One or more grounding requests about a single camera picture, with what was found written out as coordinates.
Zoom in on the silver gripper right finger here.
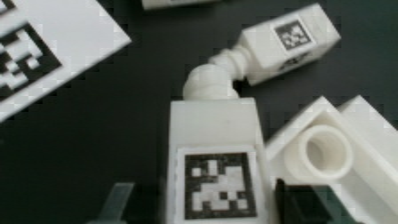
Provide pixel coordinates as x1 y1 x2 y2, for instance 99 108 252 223
275 179 362 224

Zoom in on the white marker sheet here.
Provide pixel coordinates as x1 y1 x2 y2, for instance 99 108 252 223
0 0 131 122

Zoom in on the white square tabletop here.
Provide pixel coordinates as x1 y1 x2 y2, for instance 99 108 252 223
261 96 398 224

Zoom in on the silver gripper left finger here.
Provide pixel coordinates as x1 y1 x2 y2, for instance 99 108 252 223
85 182 135 224

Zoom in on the white leg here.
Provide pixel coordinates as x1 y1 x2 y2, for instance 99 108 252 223
209 3 341 85
165 64 268 224
142 0 218 10

